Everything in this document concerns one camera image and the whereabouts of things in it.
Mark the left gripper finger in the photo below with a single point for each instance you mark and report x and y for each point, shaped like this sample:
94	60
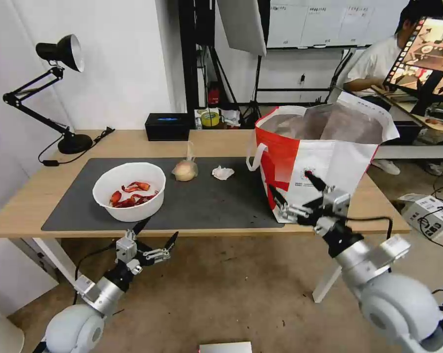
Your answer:
140	226
158	253

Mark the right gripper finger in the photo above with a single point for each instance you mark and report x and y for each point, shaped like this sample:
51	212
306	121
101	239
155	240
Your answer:
295	212
318	184

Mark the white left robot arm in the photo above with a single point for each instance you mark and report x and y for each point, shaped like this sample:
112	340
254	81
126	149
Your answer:
96	294

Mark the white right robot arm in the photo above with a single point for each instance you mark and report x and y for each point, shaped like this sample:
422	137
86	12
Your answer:
390	305

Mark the red and white takeout bag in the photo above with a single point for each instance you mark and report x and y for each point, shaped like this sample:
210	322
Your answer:
317	158

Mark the clear bag with food scraps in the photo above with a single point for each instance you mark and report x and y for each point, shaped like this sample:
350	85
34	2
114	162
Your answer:
184	172

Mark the white plastic bowl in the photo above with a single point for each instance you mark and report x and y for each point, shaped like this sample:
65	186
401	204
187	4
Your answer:
133	215

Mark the red crayfish shell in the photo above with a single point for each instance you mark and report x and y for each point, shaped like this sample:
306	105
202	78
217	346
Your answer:
134	201
136	186
115	197

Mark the dark grey desk mat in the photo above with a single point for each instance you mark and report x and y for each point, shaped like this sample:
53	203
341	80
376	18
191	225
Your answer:
206	206

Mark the crumpled white tissue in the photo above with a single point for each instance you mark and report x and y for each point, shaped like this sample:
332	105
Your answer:
222	173

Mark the white cardboard box with print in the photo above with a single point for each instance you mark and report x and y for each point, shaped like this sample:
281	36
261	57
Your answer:
432	215

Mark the black tissue box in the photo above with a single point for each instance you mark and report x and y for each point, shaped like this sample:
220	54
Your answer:
166	128

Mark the black desk lamp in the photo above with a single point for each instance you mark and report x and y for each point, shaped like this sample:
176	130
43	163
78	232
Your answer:
76	143

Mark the black light stand tripod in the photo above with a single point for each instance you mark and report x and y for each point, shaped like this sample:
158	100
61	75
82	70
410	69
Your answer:
256	99

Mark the wooden side desk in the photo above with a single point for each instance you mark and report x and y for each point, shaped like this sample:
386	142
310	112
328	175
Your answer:
405	108

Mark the robot front shell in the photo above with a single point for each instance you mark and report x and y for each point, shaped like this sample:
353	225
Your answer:
225	347

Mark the wooden table with white legs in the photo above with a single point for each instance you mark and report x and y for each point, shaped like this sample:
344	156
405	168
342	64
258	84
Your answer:
30	191

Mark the yellow tape roll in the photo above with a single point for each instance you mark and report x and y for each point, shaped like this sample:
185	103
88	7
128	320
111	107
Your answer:
209	120

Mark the person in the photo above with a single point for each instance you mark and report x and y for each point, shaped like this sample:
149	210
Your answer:
372	62

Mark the white round bin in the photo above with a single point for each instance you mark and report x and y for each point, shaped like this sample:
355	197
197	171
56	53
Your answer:
2	331

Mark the red bottle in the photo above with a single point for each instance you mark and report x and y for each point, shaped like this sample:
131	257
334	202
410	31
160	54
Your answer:
214	96

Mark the whiteboard with papers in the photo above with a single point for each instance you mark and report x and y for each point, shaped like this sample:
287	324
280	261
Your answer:
317	22

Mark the computer monitor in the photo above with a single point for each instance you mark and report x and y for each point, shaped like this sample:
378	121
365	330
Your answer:
427	51

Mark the white softbox light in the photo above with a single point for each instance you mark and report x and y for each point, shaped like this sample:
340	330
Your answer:
243	25

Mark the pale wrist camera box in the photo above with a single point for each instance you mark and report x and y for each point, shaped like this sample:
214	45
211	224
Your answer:
127	250
337	204

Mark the black metal rack frame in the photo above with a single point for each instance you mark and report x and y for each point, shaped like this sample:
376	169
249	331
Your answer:
190	66

